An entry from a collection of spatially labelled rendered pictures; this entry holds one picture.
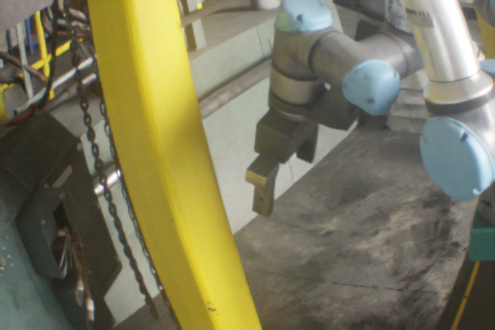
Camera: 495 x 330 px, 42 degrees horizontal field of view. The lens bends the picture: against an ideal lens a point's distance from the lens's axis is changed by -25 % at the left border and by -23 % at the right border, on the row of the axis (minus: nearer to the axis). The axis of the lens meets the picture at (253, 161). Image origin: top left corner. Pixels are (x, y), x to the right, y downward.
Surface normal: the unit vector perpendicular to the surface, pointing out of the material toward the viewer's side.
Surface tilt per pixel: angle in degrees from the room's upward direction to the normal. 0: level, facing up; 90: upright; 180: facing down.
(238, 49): 90
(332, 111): 25
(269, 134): 97
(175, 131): 90
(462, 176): 97
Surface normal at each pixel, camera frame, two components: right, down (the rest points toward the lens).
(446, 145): -0.69, 0.54
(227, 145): 0.79, 0.09
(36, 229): -0.28, 0.46
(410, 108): -0.64, 0.05
